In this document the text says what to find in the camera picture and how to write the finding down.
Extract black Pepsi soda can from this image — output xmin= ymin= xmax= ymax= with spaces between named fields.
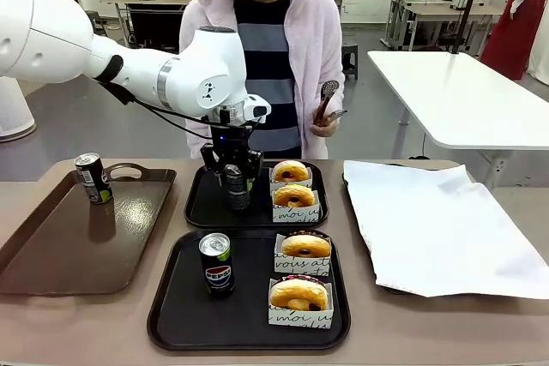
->
xmin=73 ymin=152 xmax=113 ymax=206
xmin=198 ymin=232 xmax=236 ymax=298
xmin=225 ymin=164 xmax=252 ymax=212

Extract person in pink fleece jacket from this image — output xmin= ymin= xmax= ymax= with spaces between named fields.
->
xmin=178 ymin=0 xmax=346 ymax=160

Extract navy grey striped shirt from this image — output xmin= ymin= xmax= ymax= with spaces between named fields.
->
xmin=232 ymin=0 xmax=301 ymax=159

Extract black perforated serving tongs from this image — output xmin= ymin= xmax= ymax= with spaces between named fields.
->
xmin=316 ymin=79 xmax=347 ymax=127

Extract brown tray with handles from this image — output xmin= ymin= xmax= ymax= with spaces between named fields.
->
xmin=0 ymin=163 xmax=178 ymax=297

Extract person's left hand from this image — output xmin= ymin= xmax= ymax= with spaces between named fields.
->
xmin=309 ymin=94 xmax=344 ymax=138

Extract large white paper sheet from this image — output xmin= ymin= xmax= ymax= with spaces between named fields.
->
xmin=342 ymin=159 xmax=549 ymax=301

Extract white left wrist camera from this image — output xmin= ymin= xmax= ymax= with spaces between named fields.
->
xmin=243 ymin=93 xmax=272 ymax=122

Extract black plastic serving tray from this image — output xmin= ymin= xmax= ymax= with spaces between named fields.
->
xmin=147 ymin=230 xmax=352 ymax=352
xmin=184 ymin=160 xmax=330 ymax=230

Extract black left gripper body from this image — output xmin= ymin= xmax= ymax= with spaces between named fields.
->
xmin=211 ymin=123 xmax=255 ymax=160

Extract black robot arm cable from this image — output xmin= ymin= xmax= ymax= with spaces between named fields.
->
xmin=102 ymin=81 xmax=224 ymax=134

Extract black vertical pole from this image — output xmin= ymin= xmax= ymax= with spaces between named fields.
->
xmin=449 ymin=0 xmax=490 ymax=57

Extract dark stool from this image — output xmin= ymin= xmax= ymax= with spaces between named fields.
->
xmin=341 ymin=42 xmax=359 ymax=80

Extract white rectangular table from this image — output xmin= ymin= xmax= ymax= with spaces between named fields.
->
xmin=367 ymin=49 xmax=549 ymax=187

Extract person's right forearm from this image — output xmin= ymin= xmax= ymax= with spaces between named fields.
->
xmin=184 ymin=121 xmax=215 ymax=159

